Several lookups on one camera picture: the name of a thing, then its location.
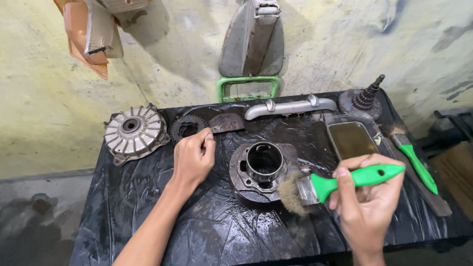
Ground person's left hand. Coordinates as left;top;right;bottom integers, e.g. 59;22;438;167
172;127;219;189

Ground person's right hand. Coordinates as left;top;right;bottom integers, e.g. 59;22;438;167
327;152;410;258

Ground green-handled worn paintbrush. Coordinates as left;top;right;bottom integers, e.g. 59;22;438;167
276;163;408;219

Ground black toothed sprocket gear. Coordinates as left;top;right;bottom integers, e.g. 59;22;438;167
168;113;211;146

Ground rusty flat metal plate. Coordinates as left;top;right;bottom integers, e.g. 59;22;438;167
208;112;246;135

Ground grey metal engine cylinder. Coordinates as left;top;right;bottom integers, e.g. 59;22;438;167
227;139;304;206

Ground finned aluminium brake drum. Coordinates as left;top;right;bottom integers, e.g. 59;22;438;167
102;102;172;167

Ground black plastic sheet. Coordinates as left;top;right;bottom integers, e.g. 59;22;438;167
57;85;473;266

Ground grey metal grab bar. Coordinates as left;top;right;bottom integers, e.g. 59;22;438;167
243;92;338;121

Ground grey metal scooter body panel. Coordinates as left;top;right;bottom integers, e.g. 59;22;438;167
215;0;287;79

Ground clear tray with brown liquid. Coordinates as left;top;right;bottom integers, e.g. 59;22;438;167
324;111;383;162

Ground orange hanging body part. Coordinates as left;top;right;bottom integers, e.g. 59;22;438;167
51;0;159;83

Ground dark stepped gear shaft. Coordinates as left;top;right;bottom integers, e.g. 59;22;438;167
336;74;388;122

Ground long dark flat file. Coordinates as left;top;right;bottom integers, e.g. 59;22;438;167
383;134;453;220

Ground dark metal stand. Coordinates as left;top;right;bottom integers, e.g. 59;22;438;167
416;106;473;154

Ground brown cardboard box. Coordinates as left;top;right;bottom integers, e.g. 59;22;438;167
428;140;473;223

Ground green metal frame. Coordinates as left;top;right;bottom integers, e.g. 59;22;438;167
216;74;282;103

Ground green-handled dark-bristle paintbrush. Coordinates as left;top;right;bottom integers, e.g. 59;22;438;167
380;120;439;198

